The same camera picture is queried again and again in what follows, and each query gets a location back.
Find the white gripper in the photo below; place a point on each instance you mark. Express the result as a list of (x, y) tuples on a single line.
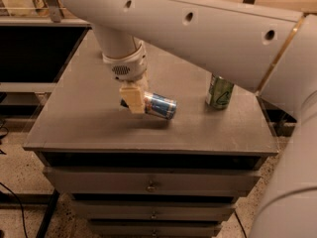
[(126, 69)]

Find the blue silver redbull can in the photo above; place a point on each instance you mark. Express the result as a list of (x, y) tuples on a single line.
[(153, 104)]

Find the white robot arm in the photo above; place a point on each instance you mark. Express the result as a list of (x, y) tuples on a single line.
[(268, 51)]

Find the green soda can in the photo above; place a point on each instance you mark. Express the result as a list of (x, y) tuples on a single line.
[(219, 92)]

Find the grey drawer cabinet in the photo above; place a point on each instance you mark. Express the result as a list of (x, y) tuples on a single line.
[(83, 124)]

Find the top drawer with knob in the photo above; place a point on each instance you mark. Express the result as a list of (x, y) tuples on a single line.
[(152, 181)]

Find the drawer with knob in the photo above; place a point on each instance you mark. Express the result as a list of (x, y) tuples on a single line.
[(155, 230), (131, 210), (152, 181)]

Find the middle drawer with knob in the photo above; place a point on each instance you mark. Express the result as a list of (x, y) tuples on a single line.
[(131, 210)]

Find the bottom drawer with knob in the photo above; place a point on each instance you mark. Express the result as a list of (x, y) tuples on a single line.
[(155, 230)]

